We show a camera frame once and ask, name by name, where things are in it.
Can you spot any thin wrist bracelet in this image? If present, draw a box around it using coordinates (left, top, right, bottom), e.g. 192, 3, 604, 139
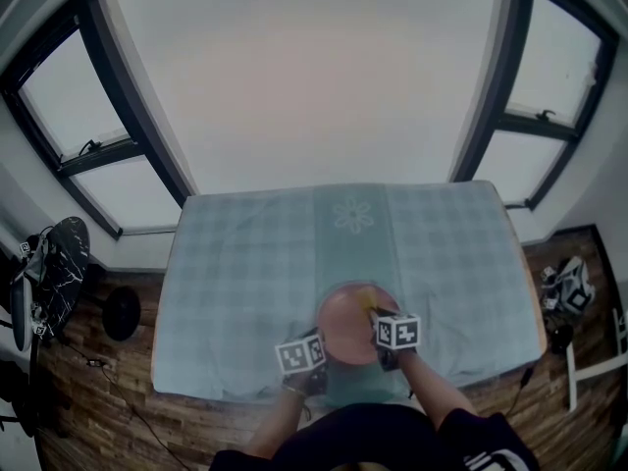
281, 382, 313, 422

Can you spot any black cable with plug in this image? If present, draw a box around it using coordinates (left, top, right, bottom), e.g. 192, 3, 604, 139
503, 365, 536, 417

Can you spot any wooden table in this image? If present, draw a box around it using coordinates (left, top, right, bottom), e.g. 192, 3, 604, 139
149, 180, 550, 402

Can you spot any yellow sponge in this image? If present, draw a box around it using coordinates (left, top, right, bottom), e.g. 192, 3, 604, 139
356, 286, 382, 311

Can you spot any black framed window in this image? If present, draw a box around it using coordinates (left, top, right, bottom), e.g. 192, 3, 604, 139
0, 0, 200, 240
446, 0, 620, 211

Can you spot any thin black floor cable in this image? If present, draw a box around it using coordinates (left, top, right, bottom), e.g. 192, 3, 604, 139
62, 340, 193, 471

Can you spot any white frame stand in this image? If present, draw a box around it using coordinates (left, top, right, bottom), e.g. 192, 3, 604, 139
565, 306, 628, 413

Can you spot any checkered blue-green tablecloth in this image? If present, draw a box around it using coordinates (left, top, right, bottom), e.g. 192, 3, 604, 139
152, 181, 544, 409

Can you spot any person's left forearm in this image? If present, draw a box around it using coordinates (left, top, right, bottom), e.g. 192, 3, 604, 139
241, 381, 315, 460

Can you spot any black marble round side table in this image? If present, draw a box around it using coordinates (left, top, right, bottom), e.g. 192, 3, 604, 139
27, 216, 92, 340

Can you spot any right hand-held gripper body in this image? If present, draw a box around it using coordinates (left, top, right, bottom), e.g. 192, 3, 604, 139
368, 307, 423, 373

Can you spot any spare hand-held gripper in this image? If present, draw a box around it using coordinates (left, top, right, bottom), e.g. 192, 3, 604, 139
541, 256, 598, 317

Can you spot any black round stand base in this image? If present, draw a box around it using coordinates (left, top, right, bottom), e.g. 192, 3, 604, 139
101, 285, 143, 342

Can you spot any person's right forearm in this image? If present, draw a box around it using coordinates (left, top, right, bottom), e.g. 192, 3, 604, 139
395, 349, 485, 432

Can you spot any pink round plate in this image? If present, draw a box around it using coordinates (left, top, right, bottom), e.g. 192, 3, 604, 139
315, 282, 401, 366

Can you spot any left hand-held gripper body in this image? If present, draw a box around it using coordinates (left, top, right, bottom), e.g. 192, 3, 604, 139
274, 328, 330, 397

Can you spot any black small round object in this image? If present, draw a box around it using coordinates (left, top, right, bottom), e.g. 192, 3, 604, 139
549, 323, 576, 355

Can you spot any black shirt with white stripes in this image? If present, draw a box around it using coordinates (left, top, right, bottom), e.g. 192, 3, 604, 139
208, 401, 542, 471

